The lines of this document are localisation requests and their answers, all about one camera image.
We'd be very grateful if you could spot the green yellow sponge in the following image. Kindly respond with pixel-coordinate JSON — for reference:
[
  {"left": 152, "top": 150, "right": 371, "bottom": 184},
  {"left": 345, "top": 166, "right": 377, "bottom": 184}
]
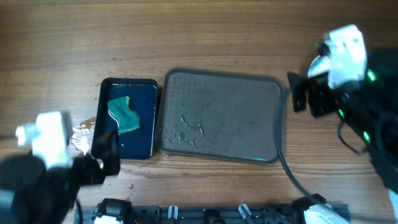
[{"left": 108, "top": 96, "right": 141, "bottom": 134}]

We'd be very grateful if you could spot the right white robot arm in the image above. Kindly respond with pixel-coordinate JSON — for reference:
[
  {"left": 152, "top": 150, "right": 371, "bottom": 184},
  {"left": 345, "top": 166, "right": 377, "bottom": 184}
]
[{"left": 287, "top": 47, "right": 397, "bottom": 192}]

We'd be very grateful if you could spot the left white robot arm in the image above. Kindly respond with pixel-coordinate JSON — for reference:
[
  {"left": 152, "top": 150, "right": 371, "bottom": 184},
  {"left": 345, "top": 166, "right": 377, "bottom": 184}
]
[{"left": 1, "top": 131, "right": 120, "bottom": 223}]

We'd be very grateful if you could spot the dark blue water tray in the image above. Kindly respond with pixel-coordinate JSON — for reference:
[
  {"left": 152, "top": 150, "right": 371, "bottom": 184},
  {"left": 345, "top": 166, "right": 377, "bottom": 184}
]
[{"left": 91, "top": 78, "right": 158, "bottom": 160}]

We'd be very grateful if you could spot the dark grey serving tray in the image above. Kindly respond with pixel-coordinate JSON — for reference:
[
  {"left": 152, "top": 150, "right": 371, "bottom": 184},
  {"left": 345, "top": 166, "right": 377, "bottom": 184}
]
[{"left": 155, "top": 68, "right": 285, "bottom": 164}]

